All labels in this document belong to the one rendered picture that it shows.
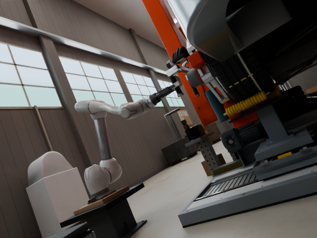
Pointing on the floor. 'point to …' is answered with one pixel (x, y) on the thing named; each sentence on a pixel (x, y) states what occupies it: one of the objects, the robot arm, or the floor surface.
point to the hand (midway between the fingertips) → (176, 85)
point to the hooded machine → (54, 192)
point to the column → (209, 154)
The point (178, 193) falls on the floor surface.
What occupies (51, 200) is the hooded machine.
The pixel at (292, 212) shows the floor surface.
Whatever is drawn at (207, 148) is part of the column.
